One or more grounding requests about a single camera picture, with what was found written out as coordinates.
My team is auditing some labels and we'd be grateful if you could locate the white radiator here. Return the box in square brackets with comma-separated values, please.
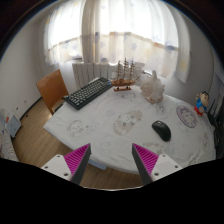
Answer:
[72, 62, 118, 89]

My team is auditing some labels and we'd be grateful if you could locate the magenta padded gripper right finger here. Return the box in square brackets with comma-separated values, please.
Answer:
[132, 143, 182, 185]

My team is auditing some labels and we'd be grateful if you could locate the cartoon boy figurine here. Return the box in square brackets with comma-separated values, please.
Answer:
[194, 91, 209, 116]

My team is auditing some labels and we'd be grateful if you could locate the sheer white star curtain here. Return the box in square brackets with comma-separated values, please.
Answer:
[43, 0, 190, 82]

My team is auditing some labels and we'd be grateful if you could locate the black computer mouse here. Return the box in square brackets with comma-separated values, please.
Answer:
[152, 120, 171, 142]

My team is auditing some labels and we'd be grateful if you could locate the white box on floor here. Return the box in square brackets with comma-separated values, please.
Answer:
[5, 113, 21, 137]

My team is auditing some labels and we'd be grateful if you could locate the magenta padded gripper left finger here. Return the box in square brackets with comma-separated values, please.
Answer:
[42, 143, 91, 185]

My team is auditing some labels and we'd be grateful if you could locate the brown wooden chair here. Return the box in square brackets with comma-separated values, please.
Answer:
[36, 70, 68, 114]

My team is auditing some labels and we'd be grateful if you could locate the white patterned tablecloth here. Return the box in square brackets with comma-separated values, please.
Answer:
[44, 86, 216, 173]

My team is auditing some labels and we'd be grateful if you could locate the wooden model sailing ship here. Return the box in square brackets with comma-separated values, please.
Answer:
[110, 60, 140, 91]

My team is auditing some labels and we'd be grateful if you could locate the black mechanical keyboard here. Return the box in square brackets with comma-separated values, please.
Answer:
[63, 77, 112, 110]

